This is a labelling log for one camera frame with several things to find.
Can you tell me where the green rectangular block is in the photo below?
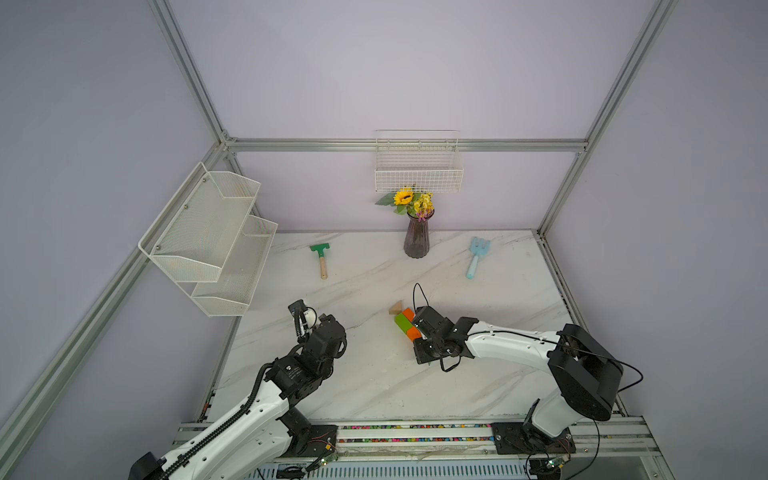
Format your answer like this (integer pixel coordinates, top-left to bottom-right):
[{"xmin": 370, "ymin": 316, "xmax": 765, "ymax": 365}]
[{"xmin": 394, "ymin": 312, "xmax": 413, "ymax": 334}]

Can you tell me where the tan wooden triangle block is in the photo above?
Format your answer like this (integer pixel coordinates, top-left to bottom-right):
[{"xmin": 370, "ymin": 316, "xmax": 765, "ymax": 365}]
[{"xmin": 388, "ymin": 301, "xmax": 403, "ymax": 316}]

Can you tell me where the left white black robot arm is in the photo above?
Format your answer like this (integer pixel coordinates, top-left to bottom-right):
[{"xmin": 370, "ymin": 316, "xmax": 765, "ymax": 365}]
[{"xmin": 128, "ymin": 300, "xmax": 347, "ymax": 479}]

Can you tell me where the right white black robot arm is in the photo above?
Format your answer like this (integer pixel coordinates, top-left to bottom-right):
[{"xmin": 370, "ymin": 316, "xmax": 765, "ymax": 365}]
[{"xmin": 411, "ymin": 306, "xmax": 624, "ymax": 441}]

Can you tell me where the dark ribbed glass vase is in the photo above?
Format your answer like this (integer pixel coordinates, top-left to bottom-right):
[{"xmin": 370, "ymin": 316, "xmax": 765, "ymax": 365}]
[{"xmin": 404, "ymin": 212, "xmax": 434, "ymax": 259}]

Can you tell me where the light blue toy fork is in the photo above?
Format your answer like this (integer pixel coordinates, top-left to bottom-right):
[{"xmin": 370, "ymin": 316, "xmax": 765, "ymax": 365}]
[{"xmin": 466, "ymin": 237, "xmax": 491, "ymax": 280}]

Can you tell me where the white two-tier mesh shelf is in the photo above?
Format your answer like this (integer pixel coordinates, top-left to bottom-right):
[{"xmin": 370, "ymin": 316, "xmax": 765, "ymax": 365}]
[{"xmin": 138, "ymin": 163, "xmax": 277, "ymax": 317}]

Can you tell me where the yellow artificial flower bouquet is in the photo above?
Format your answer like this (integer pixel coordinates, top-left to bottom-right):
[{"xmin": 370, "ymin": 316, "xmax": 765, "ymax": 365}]
[{"xmin": 375, "ymin": 187, "xmax": 435, "ymax": 222}]

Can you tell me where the green toy rake wooden handle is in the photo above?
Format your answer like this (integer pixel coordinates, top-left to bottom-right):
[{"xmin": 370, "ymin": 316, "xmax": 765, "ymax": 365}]
[{"xmin": 310, "ymin": 243, "xmax": 330, "ymax": 280}]

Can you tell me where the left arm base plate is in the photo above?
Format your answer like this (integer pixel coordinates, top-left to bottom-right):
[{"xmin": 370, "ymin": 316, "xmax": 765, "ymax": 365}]
[{"xmin": 279, "ymin": 408, "xmax": 339, "ymax": 458}]

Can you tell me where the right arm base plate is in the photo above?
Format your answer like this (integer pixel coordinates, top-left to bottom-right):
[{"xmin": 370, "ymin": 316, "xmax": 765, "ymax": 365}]
[{"xmin": 491, "ymin": 399, "xmax": 576, "ymax": 455}]

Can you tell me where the white wire wall basket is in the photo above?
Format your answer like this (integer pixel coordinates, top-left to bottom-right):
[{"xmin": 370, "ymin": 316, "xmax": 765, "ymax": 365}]
[{"xmin": 374, "ymin": 129, "xmax": 464, "ymax": 193}]

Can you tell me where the aluminium front rail frame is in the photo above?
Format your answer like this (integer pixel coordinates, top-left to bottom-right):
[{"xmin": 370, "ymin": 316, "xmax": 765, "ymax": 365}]
[{"xmin": 186, "ymin": 416, "xmax": 674, "ymax": 479}]

